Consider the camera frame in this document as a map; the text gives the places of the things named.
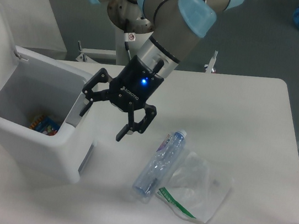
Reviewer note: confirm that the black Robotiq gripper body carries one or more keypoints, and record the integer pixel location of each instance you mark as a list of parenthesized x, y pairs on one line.
[(134, 84)]

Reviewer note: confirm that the white push-lid trash can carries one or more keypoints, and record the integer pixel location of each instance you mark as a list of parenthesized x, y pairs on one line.
[(32, 85)]

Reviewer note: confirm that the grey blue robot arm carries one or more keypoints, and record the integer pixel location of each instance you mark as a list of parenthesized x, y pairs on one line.
[(177, 27)]

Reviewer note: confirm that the crushed clear plastic bottle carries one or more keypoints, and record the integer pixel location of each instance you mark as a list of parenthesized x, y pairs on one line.
[(153, 174)]

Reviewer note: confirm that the colourful snack wrapper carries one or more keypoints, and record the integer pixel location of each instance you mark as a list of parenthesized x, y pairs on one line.
[(45, 125)]

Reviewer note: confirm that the clear plastic bag green strip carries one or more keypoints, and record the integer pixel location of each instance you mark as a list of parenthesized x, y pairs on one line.
[(195, 189)]

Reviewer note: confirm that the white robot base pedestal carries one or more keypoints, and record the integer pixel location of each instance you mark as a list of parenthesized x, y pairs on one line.
[(131, 30)]

